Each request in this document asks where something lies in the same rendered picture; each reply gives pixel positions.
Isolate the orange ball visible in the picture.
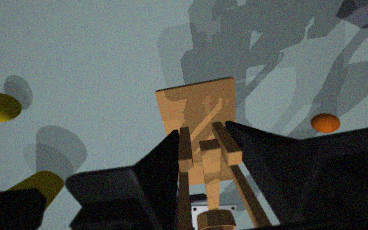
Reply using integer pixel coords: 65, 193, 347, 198
311, 113, 340, 133

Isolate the yellow ball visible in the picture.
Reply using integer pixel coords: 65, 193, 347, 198
0, 93, 22, 122

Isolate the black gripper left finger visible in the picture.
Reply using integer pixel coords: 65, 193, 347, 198
65, 129, 179, 230

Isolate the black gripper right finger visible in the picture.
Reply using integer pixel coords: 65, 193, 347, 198
225, 121, 368, 224

